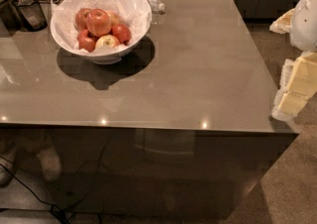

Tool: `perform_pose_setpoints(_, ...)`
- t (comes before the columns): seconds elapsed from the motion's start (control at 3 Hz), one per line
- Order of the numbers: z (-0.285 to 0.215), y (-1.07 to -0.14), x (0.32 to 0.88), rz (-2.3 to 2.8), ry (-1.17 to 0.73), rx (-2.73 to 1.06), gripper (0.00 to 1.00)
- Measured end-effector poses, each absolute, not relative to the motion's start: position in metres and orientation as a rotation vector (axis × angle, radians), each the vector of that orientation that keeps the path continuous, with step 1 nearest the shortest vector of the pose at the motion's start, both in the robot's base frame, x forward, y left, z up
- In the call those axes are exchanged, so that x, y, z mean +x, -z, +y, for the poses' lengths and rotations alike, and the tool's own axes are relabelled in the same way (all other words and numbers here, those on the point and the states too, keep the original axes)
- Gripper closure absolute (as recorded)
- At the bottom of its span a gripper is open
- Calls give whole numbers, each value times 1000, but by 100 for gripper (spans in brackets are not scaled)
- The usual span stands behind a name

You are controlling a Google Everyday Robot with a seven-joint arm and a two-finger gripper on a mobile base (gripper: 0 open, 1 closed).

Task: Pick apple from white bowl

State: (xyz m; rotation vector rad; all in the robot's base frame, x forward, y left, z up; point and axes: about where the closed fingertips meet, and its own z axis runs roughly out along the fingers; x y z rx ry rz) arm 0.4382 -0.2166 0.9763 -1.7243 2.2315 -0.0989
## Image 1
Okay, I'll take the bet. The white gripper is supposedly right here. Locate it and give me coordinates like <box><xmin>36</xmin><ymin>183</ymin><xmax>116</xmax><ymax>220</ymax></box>
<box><xmin>269</xmin><ymin>0</ymin><xmax>317</xmax><ymax>121</ymax></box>

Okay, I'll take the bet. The red apple front left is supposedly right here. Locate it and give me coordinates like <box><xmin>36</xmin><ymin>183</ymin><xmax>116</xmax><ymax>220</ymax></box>
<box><xmin>77</xmin><ymin>29</ymin><xmax>97</xmax><ymax>53</ymax></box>

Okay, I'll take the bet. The yellow-red apple front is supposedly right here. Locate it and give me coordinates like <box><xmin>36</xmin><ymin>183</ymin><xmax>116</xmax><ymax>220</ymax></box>
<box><xmin>95</xmin><ymin>35</ymin><xmax>120</xmax><ymax>49</ymax></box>

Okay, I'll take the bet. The red apple back left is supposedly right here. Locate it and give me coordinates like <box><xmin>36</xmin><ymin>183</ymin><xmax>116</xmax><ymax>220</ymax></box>
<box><xmin>75</xmin><ymin>8</ymin><xmax>90</xmax><ymax>31</ymax></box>

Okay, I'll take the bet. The pale apple back right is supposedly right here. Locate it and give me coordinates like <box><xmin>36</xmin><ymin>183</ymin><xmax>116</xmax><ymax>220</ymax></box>
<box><xmin>107</xmin><ymin>11</ymin><xmax>120</xmax><ymax>25</ymax></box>

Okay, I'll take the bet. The red apple right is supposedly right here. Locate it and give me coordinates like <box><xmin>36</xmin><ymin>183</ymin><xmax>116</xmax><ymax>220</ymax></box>
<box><xmin>112</xmin><ymin>24</ymin><xmax>131</xmax><ymax>45</ymax></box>

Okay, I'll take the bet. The clear plastic water bottle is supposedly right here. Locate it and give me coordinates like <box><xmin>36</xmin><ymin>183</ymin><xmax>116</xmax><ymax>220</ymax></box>
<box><xmin>147</xmin><ymin>0</ymin><xmax>165</xmax><ymax>13</ymax></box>

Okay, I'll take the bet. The black floor cable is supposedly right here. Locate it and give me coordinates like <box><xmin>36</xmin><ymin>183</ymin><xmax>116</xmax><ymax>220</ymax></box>
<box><xmin>0</xmin><ymin>163</ymin><xmax>72</xmax><ymax>224</ymax></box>

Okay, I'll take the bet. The large red top apple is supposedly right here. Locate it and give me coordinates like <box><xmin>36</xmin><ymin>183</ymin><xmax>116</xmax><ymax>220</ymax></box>
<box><xmin>86</xmin><ymin>9</ymin><xmax>112</xmax><ymax>37</ymax></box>

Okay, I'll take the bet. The dark scoop with handle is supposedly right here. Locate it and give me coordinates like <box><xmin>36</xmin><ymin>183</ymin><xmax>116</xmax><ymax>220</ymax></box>
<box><xmin>13</xmin><ymin>0</ymin><xmax>48</xmax><ymax>32</ymax></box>

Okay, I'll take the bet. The white bowl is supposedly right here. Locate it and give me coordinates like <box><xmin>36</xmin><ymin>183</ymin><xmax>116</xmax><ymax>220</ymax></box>
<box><xmin>51</xmin><ymin>0</ymin><xmax>152</xmax><ymax>64</ymax></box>

